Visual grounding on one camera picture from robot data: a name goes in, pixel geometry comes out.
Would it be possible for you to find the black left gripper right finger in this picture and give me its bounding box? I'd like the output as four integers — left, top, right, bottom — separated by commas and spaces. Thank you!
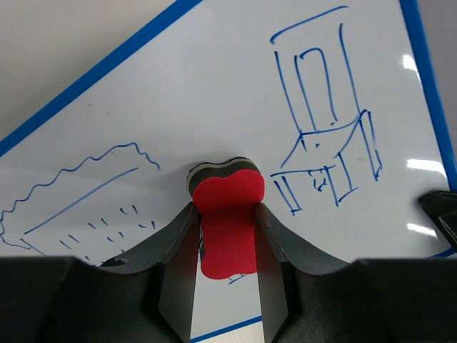
254, 204, 456, 342

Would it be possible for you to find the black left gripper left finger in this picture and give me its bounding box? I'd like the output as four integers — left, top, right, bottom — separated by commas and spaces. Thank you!
1, 204, 199, 342

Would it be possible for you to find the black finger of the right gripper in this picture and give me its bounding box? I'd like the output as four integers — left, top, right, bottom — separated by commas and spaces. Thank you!
418, 190, 456, 247

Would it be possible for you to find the red whiteboard eraser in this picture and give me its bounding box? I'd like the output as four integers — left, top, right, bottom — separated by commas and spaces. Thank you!
186, 156, 266, 280

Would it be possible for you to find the blue framed whiteboard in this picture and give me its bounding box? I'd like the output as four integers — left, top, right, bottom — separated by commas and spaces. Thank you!
0, 0, 457, 343

